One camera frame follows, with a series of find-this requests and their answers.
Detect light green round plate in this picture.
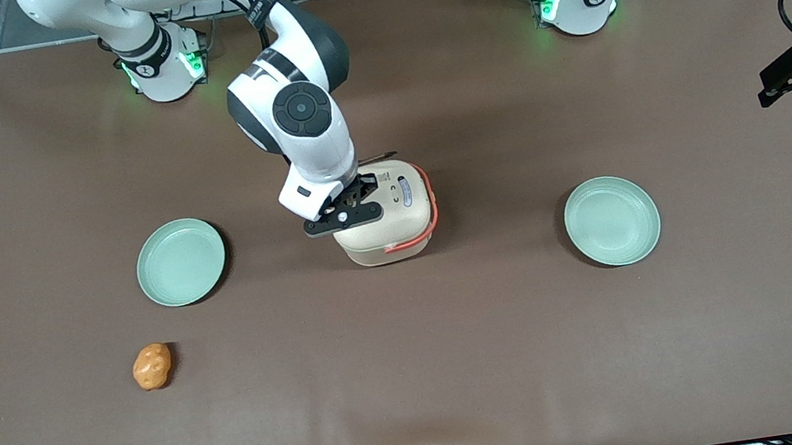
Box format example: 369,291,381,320
558,169,667,274
130,213,233,313

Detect white rice cooker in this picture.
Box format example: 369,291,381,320
322,154,446,273

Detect brown potato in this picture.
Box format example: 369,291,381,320
129,341,177,393

